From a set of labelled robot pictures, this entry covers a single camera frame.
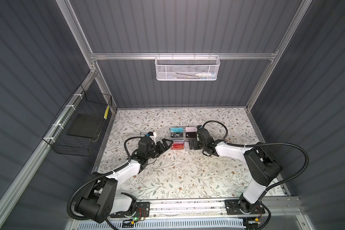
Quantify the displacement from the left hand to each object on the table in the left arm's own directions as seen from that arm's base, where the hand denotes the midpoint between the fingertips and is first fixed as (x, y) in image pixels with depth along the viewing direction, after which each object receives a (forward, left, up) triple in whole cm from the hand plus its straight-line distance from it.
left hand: (170, 144), depth 85 cm
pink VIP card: (+11, -14, -1) cm, 18 cm away
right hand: (+6, -18, -8) cm, 20 cm away
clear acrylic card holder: (+6, -8, -6) cm, 12 cm away
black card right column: (+10, -15, -5) cm, 18 cm away
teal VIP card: (+11, -5, -2) cm, 12 cm away
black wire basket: (+19, +48, +19) cm, 55 cm away
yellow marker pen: (+15, +36, +14) cm, 42 cm away
